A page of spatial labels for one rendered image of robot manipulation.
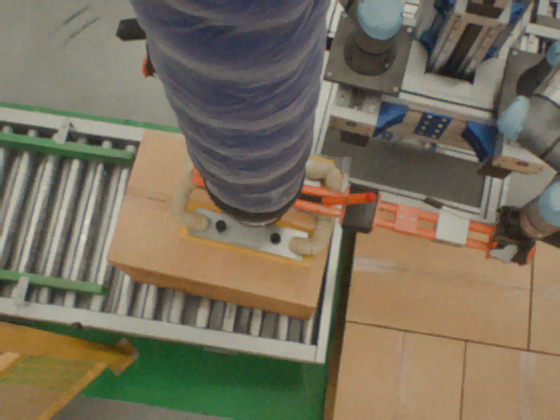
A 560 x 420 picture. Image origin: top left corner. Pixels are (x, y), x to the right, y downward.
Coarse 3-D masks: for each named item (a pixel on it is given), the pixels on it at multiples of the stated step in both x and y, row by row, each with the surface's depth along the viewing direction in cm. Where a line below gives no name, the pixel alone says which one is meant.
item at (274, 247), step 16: (192, 208) 164; (208, 208) 164; (208, 224) 162; (224, 224) 159; (288, 224) 162; (192, 240) 162; (208, 240) 161; (224, 240) 161; (272, 240) 158; (288, 240) 161; (256, 256) 161; (272, 256) 160; (288, 256) 160; (304, 256) 160
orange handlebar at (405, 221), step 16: (192, 176) 153; (304, 192) 153; (320, 192) 152; (336, 192) 152; (304, 208) 151; (320, 208) 151; (336, 208) 151; (384, 208) 151; (400, 208) 150; (416, 208) 150; (384, 224) 150; (400, 224) 149; (416, 224) 149; (480, 224) 150
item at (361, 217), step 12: (348, 192) 151; (360, 192) 151; (348, 204) 150; (360, 204) 150; (372, 204) 150; (348, 216) 150; (360, 216) 150; (372, 216) 150; (348, 228) 152; (360, 228) 149; (372, 228) 150
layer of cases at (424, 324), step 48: (384, 240) 223; (480, 240) 223; (384, 288) 218; (432, 288) 218; (480, 288) 218; (528, 288) 218; (336, 336) 244; (384, 336) 214; (432, 336) 214; (480, 336) 214; (528, 336) 215; (336, 384) 214; (384, 384) 210; (432, 384) 210; (480, 384) 210; (528, 384) 210
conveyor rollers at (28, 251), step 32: (0, 160) 231; (32, 160) 232; (64, 192) 227; (96, 192) 227; (32, 224) 224; (64, 224) 225; (0, 256) 222; (32, 256) 223; (128, 288) 218; (160, 288) 220; (224, 320) 216; (256, 320) 215; (288, 320) 216
